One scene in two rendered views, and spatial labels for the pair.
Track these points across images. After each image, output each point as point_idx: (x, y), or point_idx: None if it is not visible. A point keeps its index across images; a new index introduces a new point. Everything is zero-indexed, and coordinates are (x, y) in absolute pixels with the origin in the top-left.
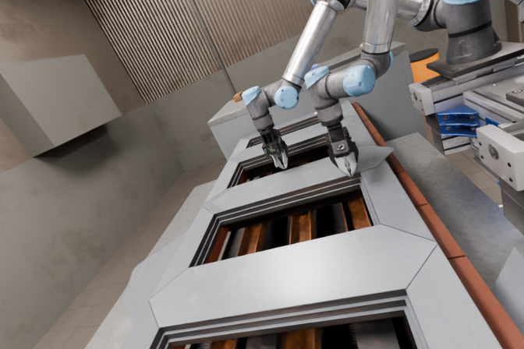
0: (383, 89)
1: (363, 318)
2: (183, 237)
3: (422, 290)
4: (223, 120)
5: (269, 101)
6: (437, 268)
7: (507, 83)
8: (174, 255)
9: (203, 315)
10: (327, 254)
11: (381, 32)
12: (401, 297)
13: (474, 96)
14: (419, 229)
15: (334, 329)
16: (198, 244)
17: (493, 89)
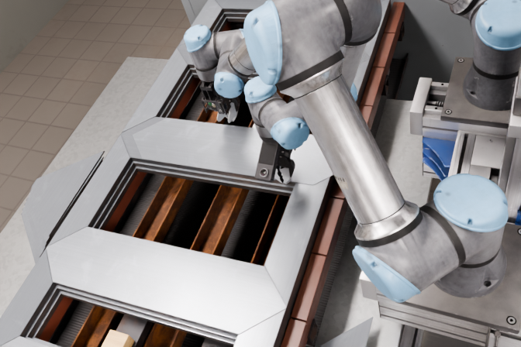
0: None
1: (207, 337)
2: (94, 162)
3: (246, 340)
4: None
5: (218, 56)
6: (268, 328)
7: (498, 149)
8: (80, 183)
9: (91, 287)
10: (206, 276)
11: None
12: (235, 337)
13: (456, 149)
14: (285, 287)
15: None
16: (103, 198)
17: (478, 151)
